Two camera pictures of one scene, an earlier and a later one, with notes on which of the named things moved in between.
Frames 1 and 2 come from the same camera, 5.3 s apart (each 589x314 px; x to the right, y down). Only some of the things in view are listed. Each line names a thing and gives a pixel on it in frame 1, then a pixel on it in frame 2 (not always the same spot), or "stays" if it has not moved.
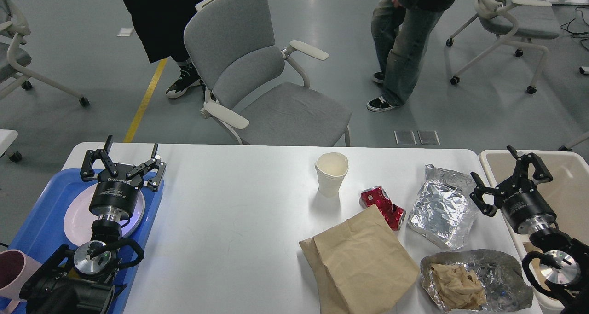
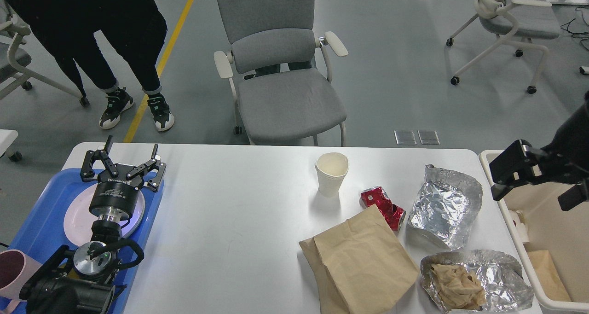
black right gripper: [518, 198] to [559, 163]
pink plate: [78, 217] stays
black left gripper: [116, 195] stays
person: [160, 12] to [66, 15]
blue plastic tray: [41, 243] stays
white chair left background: [14, 57] stays
